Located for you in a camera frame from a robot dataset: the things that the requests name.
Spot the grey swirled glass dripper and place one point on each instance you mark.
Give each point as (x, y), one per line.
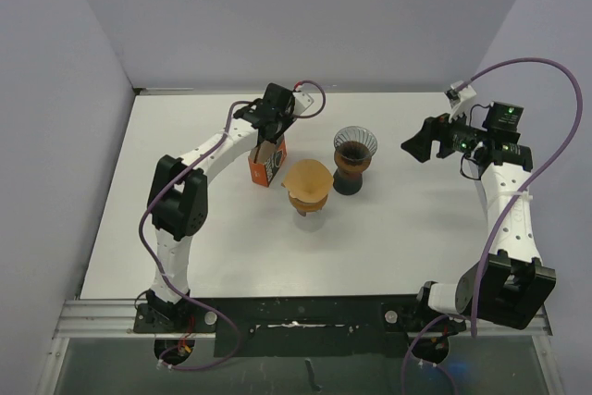
(355, 143)

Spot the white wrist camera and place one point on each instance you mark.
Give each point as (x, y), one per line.
(461, 96)
(302, 102)

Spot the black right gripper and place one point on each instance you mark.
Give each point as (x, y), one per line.
(434, 129)

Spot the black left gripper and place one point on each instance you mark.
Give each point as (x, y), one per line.
(288, 121)

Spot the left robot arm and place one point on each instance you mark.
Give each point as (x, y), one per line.
(178, 200)

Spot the orange coffee filter box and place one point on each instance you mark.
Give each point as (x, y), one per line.
(265, 161)

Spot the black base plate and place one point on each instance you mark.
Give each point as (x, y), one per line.
(290, 327)

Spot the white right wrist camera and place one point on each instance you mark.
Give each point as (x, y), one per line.
(461, 96)

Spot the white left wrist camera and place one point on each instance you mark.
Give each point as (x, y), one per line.
(302, 102)

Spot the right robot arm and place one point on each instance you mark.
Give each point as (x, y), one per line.
(510, 286)

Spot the clear glass carafe wooden collar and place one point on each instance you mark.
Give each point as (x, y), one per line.
(309, 222)

